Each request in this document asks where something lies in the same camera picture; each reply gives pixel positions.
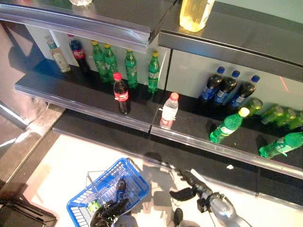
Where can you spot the yellow tea bottle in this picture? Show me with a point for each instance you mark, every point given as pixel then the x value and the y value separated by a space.
pixel 194 16

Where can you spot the silver left robot leg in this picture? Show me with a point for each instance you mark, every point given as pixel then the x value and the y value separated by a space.
pixel 126 222

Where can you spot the black metal shelf board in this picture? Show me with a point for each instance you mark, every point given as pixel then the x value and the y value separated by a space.
pixel 236 35
pixel 82 94
pixel 94 14
pixel 196 123

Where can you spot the dark display counter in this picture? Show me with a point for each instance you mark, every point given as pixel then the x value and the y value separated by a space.
pixel 23 215

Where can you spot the Coca-Cola bottle red cap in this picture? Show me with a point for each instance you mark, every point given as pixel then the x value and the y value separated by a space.
pixel 122 94
pixel 79 54

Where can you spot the black base shelf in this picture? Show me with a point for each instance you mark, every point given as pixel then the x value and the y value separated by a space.
pixel 189 160

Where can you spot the dark glossy floor plinth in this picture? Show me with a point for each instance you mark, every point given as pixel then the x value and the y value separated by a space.
pixel 28 146

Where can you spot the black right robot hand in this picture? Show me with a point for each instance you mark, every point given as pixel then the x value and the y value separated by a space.
pixel 193 185

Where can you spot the blue plastic shopping basket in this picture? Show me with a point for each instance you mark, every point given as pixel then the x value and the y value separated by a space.
pixel 139 173

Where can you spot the pale tea bottle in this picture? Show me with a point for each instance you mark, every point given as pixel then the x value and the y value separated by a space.
pixel 60 61

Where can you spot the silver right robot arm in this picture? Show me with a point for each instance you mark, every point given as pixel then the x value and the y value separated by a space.
pixel 222 208

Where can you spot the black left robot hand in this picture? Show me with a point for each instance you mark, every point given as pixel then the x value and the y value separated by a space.
pixel 106 212

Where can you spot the white paper scrap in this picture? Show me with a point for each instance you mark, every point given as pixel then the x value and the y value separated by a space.
pixel 230 167

